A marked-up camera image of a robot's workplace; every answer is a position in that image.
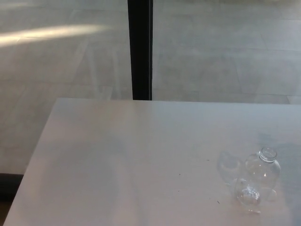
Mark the clear plastic spray bottle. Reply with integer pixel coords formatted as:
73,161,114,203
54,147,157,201
234,146,282,214

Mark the black window frame post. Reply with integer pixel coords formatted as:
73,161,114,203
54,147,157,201
127,0,154,101

